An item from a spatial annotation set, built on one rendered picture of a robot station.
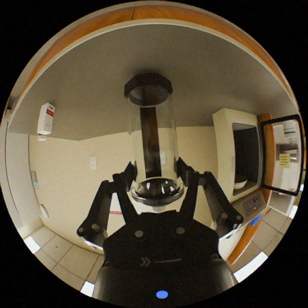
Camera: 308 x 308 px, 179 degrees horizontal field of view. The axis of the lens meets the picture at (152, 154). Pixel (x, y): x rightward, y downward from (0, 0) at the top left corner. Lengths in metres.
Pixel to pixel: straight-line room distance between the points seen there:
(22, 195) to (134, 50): 2.55
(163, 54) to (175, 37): 0.05
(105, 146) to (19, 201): 2.22
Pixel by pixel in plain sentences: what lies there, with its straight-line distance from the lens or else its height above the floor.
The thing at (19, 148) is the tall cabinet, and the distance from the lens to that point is 2.53.
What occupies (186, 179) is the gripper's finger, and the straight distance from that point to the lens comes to 0.16.
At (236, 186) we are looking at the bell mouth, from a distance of 0.62.
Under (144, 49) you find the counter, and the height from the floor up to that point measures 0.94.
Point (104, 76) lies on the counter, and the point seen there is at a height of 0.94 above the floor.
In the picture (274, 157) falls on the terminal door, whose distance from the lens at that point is 0.71.
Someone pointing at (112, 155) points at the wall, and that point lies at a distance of 0.85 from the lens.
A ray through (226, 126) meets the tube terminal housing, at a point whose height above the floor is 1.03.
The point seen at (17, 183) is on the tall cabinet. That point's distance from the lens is 2.50.
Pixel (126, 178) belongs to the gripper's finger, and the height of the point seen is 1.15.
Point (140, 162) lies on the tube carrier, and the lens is 0.15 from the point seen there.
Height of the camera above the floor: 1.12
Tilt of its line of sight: 2 degrees up
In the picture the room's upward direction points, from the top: 175 degrees clockwise
